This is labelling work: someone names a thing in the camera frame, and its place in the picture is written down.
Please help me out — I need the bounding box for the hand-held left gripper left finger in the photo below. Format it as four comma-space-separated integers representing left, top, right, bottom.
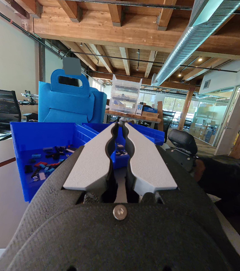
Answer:
63, 123, 118, 203

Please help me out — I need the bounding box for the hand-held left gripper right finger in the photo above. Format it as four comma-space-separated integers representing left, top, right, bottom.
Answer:
123, 123, 178, 203

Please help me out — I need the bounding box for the blue plastic bin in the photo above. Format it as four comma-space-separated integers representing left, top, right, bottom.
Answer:
81, 122, 165, 170
10, 122, 100, 202

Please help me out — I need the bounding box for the person's right forearm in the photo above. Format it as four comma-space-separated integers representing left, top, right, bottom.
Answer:
198, 158, 240, 214

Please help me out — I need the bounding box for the grey desk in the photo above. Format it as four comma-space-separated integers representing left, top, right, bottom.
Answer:
0, 138, 240, 271

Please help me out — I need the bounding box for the person's right hand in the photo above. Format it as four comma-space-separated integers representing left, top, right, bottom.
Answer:
192, 158, 206, 183

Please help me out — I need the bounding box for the flat brown cardboard box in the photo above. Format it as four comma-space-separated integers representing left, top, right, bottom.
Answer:
142, 111, 160, 119

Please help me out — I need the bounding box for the large pile of toy bricks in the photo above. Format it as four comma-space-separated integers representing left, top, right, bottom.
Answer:
24, 145, 78, 182

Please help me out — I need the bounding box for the wooden table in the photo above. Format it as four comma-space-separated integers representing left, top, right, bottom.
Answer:
104, 109, 162, 130

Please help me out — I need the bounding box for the blue felt bag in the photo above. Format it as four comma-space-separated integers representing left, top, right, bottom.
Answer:
38, 69, 107, 123

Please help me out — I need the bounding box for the stack of clear plastic bins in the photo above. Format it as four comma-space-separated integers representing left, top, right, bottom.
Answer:
109, 74, 142, 112

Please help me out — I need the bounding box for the black mesh office chair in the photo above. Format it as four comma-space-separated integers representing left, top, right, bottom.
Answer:
0, 87, 22, 142

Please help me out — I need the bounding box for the wooden post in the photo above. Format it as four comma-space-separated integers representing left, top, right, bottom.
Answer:
177, 84, 197, 130

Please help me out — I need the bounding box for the silver ventilation duct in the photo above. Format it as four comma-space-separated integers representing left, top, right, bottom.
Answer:
151, 0, 240, 86

